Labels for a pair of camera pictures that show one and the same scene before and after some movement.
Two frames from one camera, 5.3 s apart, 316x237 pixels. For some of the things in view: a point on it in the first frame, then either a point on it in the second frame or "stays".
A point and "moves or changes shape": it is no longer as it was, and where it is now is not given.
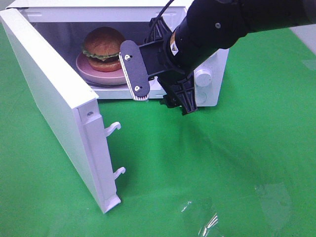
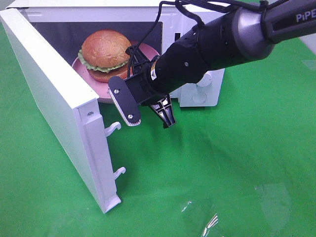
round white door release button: x=201 y=98 stays
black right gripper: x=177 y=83 -> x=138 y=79
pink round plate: x=112 y=77 moves or changes shape
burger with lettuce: x=101 y=47 stays
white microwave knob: x=203 y=78 stays
